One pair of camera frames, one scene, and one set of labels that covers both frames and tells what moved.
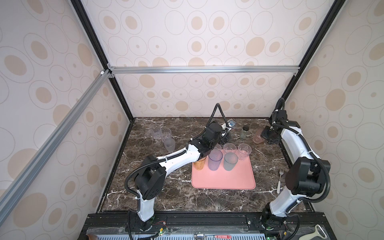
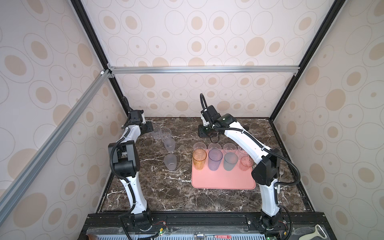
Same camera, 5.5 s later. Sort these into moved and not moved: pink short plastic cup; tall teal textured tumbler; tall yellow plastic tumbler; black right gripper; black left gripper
Moved: black left gripper; pink short plastic cup; black right gripper
Not moved: tall yellow plastic tumbler; tall teal textured tumbler
